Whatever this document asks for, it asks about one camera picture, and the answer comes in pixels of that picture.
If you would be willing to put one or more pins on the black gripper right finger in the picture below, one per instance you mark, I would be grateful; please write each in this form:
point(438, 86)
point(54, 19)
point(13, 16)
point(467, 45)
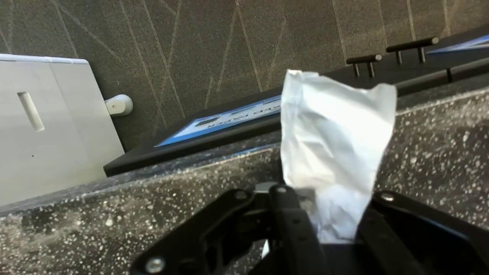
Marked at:
point(407, 239)

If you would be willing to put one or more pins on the dark recycling bin cabinet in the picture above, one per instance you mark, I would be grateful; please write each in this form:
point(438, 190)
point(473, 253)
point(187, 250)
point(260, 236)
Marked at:
point(153, 158)

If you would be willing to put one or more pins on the white office printer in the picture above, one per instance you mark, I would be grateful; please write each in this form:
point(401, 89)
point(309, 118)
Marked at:
point(51, 128)

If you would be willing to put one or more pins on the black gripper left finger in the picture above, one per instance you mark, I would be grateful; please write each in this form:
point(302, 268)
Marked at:
point(291, 230)

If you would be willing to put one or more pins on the white paper ball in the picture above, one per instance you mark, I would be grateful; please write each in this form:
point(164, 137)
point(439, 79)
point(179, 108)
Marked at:
point(331, 147)

